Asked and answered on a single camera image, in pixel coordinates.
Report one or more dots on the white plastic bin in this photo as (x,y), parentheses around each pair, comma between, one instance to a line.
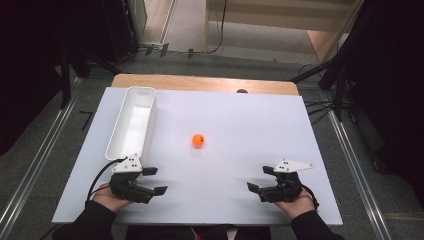
(133,126)

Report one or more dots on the orange ball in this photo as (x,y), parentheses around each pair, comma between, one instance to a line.
(198,140)

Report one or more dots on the black stand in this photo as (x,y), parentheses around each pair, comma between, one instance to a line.
(336,76)
(65,80)

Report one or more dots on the small dark round object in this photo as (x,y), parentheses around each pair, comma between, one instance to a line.
(242,90)

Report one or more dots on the black curtain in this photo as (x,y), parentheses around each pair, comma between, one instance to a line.
(30,50)
(390,83)

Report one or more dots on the person's left hand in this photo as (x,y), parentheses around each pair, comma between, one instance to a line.
(106,198)

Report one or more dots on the person's right hand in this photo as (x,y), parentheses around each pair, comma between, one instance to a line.
(298,206)

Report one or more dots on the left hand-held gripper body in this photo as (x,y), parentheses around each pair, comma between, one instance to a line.
(128,190)

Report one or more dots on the wooden table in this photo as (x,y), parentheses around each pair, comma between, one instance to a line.
(200,83)

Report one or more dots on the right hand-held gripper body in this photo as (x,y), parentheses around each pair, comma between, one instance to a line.
(283,191)

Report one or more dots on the white board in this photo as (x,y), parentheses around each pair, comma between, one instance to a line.
(240,166)

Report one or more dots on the metal floor rail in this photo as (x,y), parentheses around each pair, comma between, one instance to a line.
(33,166)
(358,173)

